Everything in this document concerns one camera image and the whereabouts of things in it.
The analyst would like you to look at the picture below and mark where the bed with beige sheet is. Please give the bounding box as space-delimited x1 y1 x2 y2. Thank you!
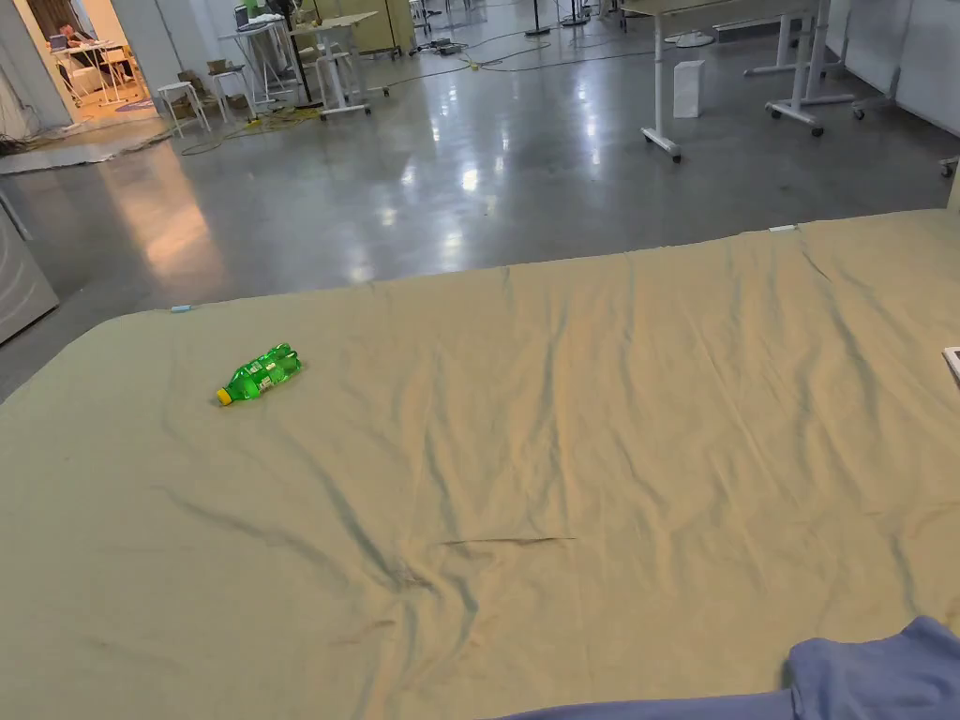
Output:
0 206 960 720

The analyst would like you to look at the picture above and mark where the green plastic bottle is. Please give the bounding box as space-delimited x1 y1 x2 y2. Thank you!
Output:
216 341 303 409

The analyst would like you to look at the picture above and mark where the white desk with beige top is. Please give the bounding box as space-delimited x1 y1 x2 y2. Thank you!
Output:
288 10 391 121

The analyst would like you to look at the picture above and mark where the white paper bag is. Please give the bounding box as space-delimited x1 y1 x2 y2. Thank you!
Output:
672 59 706 120

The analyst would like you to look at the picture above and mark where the white stool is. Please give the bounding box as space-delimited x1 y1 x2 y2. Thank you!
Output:
205 64 258 125
156 82 213 140

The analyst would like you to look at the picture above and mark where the white folding table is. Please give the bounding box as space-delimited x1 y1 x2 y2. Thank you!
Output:
218 22 303 106

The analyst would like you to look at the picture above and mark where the white desk on castors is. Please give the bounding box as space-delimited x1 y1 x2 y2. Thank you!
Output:
621 0 867 165

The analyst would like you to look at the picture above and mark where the grey metal cabinet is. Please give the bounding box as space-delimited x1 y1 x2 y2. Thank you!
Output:
0 190 61 346

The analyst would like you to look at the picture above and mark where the blue garment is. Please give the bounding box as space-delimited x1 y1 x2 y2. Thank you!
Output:
490 615 960 720

